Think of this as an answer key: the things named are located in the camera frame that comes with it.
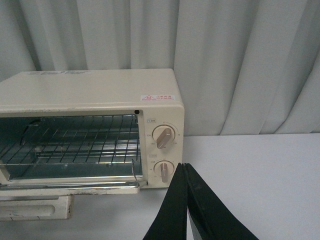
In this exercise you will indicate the cream Toshiba toaster oven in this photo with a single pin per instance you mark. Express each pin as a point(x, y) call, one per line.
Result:
point(96, 93)

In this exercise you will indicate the metal wire oven rack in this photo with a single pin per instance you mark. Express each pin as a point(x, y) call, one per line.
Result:
point(56, 140)

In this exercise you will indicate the white pleated curtain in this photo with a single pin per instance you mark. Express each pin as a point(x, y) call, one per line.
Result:
point(242, 66)

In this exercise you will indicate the cream glass oven door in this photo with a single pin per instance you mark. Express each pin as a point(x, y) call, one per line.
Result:
point(53, 202)

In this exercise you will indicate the red white warning sticker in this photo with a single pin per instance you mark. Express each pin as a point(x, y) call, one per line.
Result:
point(157, 97)

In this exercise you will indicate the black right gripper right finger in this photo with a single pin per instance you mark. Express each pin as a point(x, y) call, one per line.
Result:
point(209, 218)

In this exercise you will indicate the beige upper temperature knob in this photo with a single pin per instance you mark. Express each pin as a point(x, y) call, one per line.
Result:
point(163, 135)

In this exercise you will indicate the beige lower timer knob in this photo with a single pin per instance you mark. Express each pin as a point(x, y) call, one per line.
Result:
point(164, 169)

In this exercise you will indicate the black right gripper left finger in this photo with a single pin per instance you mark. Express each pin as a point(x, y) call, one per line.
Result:
point(171, 220)

